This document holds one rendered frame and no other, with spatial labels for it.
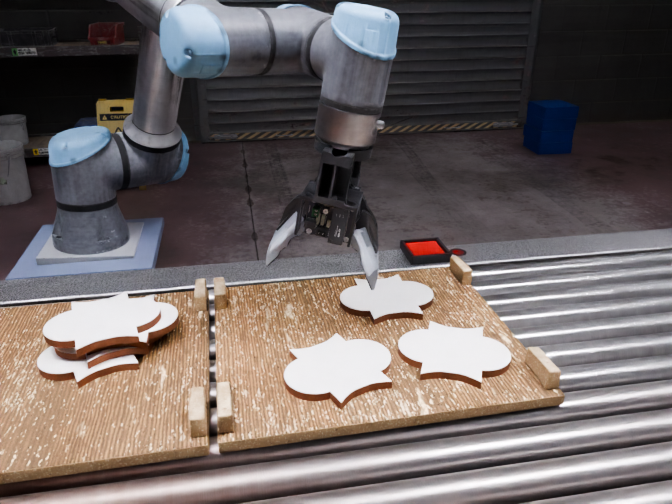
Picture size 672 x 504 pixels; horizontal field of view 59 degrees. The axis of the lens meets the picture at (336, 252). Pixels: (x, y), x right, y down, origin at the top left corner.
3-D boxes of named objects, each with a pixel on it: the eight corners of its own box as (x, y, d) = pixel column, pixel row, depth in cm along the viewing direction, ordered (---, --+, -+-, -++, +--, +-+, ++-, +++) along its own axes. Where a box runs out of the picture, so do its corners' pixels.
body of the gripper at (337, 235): (290, 239, 73) (305, 144, 67) (304, 214, 80) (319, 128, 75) (350, 253, 72) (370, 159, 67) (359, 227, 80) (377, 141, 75)
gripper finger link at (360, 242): (367, 306, 77) (337, 246, 74) (372, 285, 82) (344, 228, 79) (389, 298, 76) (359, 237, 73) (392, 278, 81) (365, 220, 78)
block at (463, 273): (448, 270, 100) (449, 255, 99) (458, 269, 100) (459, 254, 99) (461, 286, 95) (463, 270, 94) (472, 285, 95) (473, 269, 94)
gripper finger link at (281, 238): (242, 264, 77) (290, 221, 74) (255, 246, 82) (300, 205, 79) (259, 280, 78) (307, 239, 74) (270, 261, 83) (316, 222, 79)
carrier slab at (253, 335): (214, 296, 95) (214, 288, 94) (455, 274, 102) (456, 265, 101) (218, 454, 64) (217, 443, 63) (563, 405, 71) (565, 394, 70)
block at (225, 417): (217, 400, 70) (215, 381, 68) (233, 398, 70) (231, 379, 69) (218, 436, 64) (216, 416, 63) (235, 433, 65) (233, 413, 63)
